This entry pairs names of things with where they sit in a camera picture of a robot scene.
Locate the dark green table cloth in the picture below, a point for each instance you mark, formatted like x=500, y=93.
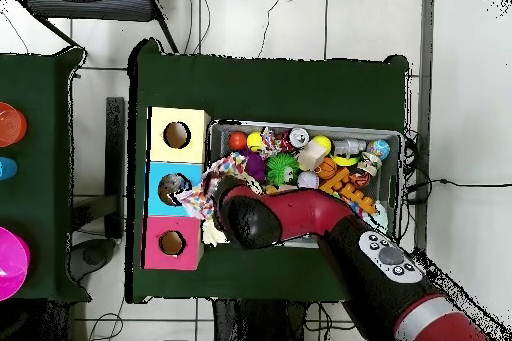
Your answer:
x=260, y=89

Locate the purple spiky rubber ball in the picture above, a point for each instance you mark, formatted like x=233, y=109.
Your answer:
x=256, y=165

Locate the plain wooden block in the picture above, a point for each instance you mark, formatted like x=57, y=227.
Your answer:
x=312, y=156

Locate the shallow mesh bin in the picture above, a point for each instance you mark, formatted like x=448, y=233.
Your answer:
x=384, y=141

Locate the orange ball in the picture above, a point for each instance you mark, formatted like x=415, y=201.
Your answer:
x=237, y=141

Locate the cream knitted cloth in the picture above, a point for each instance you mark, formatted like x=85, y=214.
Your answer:
x=212, y=235

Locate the magenta plastic bowl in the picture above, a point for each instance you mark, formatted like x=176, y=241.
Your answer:
x=12, y=265

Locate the small orange basketball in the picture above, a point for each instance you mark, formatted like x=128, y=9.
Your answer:
x=326, y=168

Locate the dark office chair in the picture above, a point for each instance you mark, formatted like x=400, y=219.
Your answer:
x=92, y=5

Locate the orange ribbed plastic cup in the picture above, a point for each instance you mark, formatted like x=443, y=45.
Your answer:
x=11, y=125

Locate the green side table cloth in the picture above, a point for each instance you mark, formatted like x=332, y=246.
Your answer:
x=44, y=85

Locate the wooden box with three holes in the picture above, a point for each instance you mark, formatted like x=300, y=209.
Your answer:
x=160, y=149

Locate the silver topped drink can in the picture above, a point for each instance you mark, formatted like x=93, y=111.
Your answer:
x=299, y=137

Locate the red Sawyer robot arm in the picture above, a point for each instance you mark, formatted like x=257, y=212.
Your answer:
x=304, y=213

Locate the long polka dot cloth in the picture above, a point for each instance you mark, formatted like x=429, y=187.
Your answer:
x=204, y=197

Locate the blue plastic cup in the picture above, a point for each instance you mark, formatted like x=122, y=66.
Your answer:
x=7, y=169

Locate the yellow ball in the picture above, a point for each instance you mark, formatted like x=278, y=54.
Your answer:
x=253, y=141
x=322, y=144

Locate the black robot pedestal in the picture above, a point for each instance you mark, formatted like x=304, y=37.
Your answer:
x=256, y=323

